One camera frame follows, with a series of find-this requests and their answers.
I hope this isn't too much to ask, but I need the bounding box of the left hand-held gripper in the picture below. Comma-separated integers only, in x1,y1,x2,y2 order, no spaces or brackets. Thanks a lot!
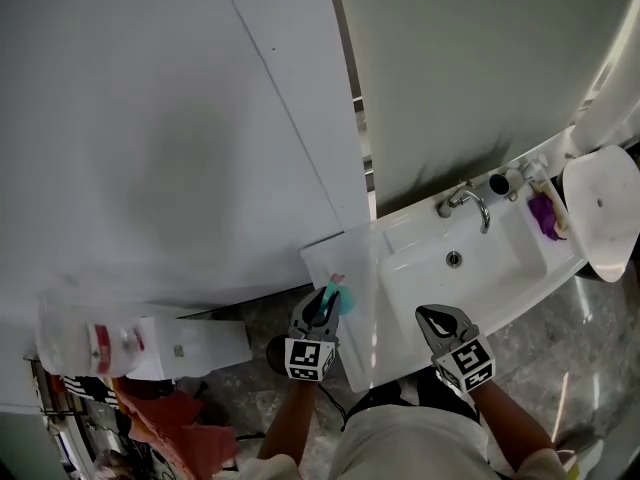
283,287,343,382

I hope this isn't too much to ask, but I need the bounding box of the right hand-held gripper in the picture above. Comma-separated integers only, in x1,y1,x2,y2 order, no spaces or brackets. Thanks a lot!
415,304,496,394

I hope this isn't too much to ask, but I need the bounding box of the teal plastic tube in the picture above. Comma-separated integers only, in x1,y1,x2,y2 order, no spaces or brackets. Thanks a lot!
322,272,359,319

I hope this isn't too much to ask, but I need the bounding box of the person's right forearm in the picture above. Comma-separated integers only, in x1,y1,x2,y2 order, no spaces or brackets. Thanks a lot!
472,381,556,465

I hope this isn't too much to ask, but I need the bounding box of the person's left forearm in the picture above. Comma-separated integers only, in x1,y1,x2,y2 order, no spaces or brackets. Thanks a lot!
257,378,321,463

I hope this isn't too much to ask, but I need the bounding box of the black mesh wastebasket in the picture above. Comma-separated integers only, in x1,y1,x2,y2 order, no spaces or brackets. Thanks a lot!
265,335,291,377

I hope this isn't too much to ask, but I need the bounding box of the white washbasin cabinet table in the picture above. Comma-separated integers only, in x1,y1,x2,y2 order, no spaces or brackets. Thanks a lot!
299,132,589,394

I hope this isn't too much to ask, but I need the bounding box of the person's beige shirt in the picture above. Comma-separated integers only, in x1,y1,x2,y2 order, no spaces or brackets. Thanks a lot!
234,401,572,480

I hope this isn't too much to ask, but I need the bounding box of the chrome faucet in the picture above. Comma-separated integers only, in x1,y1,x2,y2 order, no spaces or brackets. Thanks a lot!
437,185,492,235

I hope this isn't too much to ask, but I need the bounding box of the purple cloth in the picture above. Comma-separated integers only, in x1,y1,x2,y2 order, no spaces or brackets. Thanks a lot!
528,193,569,242

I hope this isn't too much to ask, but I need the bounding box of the light grey cup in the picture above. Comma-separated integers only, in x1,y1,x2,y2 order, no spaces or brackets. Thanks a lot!
504,167,525,203

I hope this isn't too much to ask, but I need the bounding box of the beige brush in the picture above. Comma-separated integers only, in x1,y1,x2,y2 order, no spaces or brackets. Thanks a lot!
532,177,571,233

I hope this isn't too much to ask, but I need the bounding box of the pink blanket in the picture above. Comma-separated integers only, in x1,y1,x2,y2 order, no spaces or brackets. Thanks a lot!
112,375,241,480

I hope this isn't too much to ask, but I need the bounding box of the white triangular plastic basin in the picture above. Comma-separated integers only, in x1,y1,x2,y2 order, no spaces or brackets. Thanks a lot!
562,143,640,283

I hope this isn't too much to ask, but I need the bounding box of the metal shelf rack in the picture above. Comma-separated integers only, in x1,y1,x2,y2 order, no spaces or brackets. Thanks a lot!
28,357,76,420

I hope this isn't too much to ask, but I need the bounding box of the black wrist strap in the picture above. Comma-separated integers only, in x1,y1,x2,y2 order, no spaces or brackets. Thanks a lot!
317,381,350,433

